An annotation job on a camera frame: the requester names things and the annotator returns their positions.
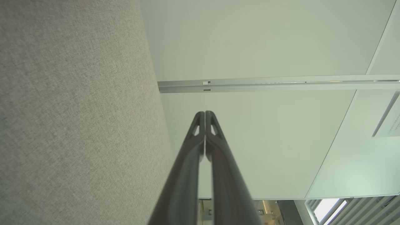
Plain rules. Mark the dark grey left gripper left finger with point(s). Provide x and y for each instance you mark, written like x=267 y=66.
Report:
x=181 y=187

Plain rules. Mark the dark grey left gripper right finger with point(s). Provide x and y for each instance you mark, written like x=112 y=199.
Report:
x=231 y=193

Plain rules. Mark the grey window blind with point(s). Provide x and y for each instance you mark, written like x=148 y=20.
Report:
x=368 y=212

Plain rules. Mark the grey partition post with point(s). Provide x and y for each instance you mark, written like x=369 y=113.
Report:
x=265 y=84

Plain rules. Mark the white paper wall sign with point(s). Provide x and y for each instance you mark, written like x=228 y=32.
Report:
x=390 y=122

